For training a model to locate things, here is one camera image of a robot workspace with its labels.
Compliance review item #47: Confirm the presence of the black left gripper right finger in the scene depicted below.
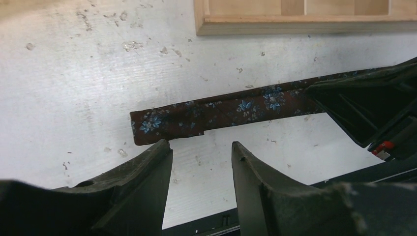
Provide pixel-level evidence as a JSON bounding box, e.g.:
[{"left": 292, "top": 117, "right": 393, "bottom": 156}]
[{"left": 232, "top": 142, "right": 417, "bottom": 236}]

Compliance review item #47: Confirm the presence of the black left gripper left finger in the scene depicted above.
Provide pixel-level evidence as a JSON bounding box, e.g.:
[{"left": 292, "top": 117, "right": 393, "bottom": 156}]
[{"left": 0, "top": 140, "right": 173, "bottom": 236}]

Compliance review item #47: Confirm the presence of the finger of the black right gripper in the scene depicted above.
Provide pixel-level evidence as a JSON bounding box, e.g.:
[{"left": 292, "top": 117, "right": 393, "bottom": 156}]
[{"left": 306, "top": 58, "right": 417, "bottom": 148}]

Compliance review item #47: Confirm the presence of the brown blue floral tie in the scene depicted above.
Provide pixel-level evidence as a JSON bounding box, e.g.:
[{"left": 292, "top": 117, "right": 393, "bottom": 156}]
[{"left": 130, "top": 68, "right": 379, "bottom": 146}]

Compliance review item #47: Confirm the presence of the wooden compartment organizer box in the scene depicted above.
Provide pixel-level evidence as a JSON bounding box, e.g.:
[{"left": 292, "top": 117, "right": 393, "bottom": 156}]
[{"left": 193, "top": 0, "right": 417, "bottom": 36}]

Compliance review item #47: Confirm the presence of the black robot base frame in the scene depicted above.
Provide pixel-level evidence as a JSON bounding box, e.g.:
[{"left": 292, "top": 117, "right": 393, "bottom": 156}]
[{"left": 162, "top": 152, "right": 417, "bottom": 236}]

